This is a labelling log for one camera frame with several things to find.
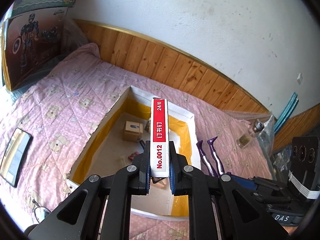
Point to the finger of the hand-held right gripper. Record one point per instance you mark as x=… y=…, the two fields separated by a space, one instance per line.
x=270 y=185
x=246 y=183

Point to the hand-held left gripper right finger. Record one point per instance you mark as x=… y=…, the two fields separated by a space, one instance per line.
x=172 y=180

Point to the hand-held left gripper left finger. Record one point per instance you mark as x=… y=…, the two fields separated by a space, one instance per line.
x=147 y=180

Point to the pink and white clip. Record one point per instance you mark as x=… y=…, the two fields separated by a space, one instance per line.
x=133 y=156

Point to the black marker pen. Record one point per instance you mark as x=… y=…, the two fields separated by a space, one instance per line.
x=141 y=143

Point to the purple striped doll legs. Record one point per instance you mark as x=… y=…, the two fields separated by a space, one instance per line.
x=215 y=155

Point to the red and white staple box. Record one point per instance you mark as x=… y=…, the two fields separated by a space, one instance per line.
x=160 y=135

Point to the white cardboard box yellow tape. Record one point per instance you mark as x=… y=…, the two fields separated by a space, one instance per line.
x=112 y=145

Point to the small brown cardboard box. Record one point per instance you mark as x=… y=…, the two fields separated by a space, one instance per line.
x=132 y=131

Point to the small cream carton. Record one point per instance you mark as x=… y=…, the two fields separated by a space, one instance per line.
x=147 y=127

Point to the glass bottle with metal cap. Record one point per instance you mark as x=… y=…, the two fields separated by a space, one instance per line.
x=246 y=140

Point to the teal strips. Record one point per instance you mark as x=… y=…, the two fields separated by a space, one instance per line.
x=287 y=111

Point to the black eyeglasses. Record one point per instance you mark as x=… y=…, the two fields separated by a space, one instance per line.
x=41 y=211

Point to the pink bear-print quilt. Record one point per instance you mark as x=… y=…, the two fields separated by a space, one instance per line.
x=62 y=100

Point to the black smartphone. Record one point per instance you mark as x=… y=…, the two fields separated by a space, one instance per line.
x=15 y=157

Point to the superhero toy box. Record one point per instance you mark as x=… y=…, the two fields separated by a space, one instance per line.
x=27 y=42

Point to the white wall socket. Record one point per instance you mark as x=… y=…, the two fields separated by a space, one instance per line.
x=299 y=78

